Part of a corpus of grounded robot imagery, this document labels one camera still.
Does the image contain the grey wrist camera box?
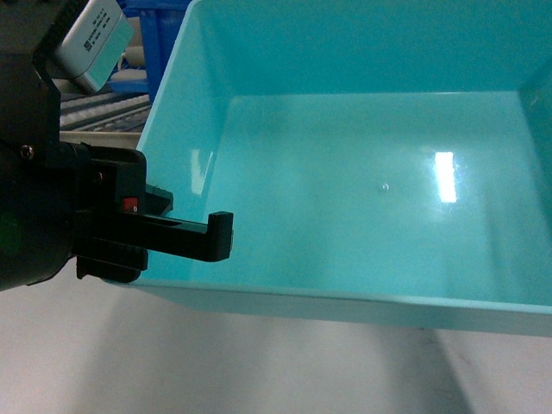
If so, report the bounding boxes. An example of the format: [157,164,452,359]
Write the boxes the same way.
[48,0,134,93]

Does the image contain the black gripper finger inside bin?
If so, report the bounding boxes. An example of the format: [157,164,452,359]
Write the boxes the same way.
[143,211,234,262]

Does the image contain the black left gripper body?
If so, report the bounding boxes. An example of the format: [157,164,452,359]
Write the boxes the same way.
[1,53,146,291]

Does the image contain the teal plastic bin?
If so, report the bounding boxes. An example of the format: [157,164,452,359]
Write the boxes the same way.
[133,1,551,336]

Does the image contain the black left gripper finger outside bin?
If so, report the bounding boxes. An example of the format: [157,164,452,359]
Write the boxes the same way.
[145,184,173,216]

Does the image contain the white roller conveyor track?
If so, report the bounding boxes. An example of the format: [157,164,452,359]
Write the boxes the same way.
[60,92,150,131]

